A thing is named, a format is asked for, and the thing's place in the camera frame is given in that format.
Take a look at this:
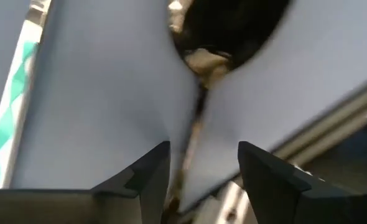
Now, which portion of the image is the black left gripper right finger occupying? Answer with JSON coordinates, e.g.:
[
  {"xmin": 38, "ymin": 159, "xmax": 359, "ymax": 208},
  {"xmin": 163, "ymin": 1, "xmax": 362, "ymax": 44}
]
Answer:
[{"xmin": 237, "ymin": 141, "xmax": 357, "ymax": 224}]

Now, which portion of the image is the gold spoon with dark handle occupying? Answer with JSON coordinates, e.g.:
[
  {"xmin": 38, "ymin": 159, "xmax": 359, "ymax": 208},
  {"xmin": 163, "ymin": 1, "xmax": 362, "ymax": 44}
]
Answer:
[{"xmin": 163, "ymin": 0, "xmax": 293, "ymax": 223}]

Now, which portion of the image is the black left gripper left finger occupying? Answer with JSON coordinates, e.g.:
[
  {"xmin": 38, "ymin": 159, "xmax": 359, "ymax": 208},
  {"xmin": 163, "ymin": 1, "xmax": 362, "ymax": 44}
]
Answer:
[{"xmin": 91, "ymin": 141, "xmax": 172, "ymax": 224}]

